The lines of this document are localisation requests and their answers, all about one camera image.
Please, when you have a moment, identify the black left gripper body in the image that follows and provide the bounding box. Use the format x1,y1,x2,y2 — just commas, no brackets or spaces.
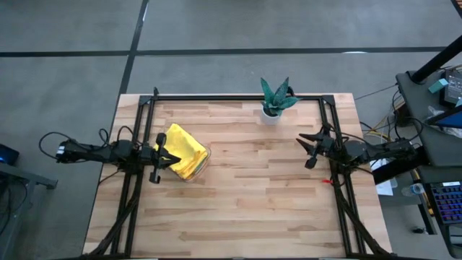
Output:
140,132,167,184

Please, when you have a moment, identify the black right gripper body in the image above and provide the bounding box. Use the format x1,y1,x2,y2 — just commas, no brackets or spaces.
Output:
305,124,339,170

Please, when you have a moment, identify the snake plant in white pot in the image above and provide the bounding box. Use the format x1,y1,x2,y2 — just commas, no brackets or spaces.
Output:
258,76,301,126

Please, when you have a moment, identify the white paper on floor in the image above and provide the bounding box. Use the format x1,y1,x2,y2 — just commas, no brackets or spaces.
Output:
370,155,398,197

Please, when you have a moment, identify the clear water bottle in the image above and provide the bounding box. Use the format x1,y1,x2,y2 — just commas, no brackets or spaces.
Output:
401,182,427,198

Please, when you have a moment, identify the black computer desk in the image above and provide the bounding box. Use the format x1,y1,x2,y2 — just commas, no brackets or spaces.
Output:
371,68,462,259

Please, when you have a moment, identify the black tablet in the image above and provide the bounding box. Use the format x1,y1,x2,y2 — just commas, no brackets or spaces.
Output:
422,104,462,129

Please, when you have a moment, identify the small teal box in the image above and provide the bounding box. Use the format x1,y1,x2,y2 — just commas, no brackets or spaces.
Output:
427,77,450,95

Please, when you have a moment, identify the black keyboard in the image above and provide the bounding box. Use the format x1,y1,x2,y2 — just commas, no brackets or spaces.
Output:
430,181,462,225

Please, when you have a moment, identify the black side table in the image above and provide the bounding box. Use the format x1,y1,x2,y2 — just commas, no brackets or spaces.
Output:
0,160,58,250

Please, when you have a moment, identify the black desk pole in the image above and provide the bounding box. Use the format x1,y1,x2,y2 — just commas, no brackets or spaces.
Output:
411,35,462,85

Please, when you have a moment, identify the black device with blue light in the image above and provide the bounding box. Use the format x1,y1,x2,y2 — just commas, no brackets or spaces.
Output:
0,143,20,166

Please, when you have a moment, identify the black floor cable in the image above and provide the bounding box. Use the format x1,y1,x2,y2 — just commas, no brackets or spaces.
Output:
354,84,398,102

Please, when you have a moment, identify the black aluminium table frame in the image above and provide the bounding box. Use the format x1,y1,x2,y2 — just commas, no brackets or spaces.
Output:
81,86,393,259

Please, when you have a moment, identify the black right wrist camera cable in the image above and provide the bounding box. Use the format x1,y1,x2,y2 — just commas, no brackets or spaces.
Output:
323,117,425,160

